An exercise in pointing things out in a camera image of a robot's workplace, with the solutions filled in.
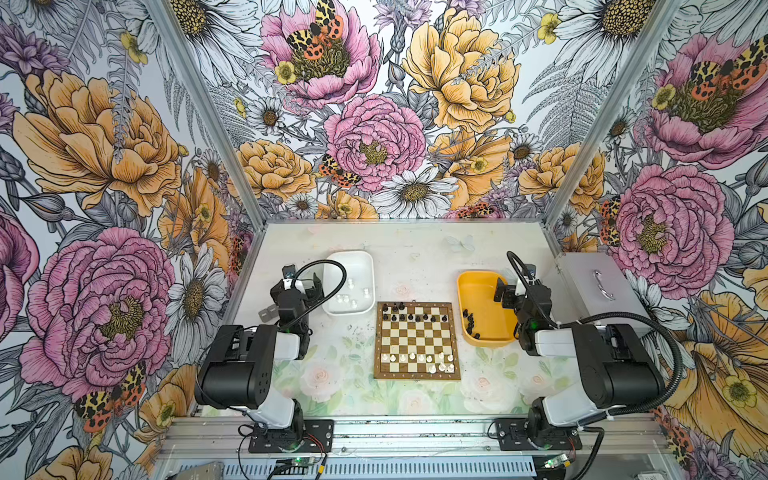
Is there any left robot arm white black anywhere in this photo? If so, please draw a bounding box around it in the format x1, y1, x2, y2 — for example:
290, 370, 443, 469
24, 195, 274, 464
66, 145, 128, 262
195, 265, 324, 440

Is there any green circuit board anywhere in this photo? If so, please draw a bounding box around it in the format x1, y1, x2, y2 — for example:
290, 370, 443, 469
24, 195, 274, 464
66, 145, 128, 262
291, 456, 322, 468

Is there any silver metal case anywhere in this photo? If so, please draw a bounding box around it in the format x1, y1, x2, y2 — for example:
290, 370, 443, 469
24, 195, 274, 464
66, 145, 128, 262
542, 253, 649, 324

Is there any wooden chess board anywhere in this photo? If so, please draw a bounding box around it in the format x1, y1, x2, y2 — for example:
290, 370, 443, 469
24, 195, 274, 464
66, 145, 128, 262
373, 301, 461, 381

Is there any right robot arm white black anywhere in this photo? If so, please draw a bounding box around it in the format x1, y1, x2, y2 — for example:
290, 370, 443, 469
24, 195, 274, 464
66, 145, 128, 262
493, 268, 669, 451

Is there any small grey metal bracket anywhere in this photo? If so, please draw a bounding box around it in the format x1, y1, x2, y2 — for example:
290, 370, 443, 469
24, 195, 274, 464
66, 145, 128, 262
258, 304, 279, 323

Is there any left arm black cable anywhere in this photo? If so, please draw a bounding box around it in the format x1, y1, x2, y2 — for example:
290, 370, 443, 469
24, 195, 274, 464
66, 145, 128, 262
281, 259, 348, 331

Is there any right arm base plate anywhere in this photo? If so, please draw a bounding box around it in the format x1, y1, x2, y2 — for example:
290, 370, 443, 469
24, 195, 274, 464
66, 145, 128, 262
492, 417, 583, 452

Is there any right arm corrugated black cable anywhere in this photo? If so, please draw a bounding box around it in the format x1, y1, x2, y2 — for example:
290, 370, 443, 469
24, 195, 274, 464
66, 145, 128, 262
506, 250, 684, 421

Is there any aluminium frame rail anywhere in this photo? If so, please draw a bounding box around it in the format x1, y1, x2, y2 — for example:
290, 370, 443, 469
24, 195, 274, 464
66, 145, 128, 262
158, 414, 670, 460

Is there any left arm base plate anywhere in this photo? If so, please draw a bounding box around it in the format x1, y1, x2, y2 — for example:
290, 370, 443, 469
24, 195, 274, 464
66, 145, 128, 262
247, 419, 335, 454

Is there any yellow plastic bin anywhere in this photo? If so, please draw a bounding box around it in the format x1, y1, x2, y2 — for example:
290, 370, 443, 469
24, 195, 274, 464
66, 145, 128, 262
457, 270, 517, 348

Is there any white plastic bin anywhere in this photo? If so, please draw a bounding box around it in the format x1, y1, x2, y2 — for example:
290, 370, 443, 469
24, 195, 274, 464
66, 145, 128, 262
322, 250, 376, 317

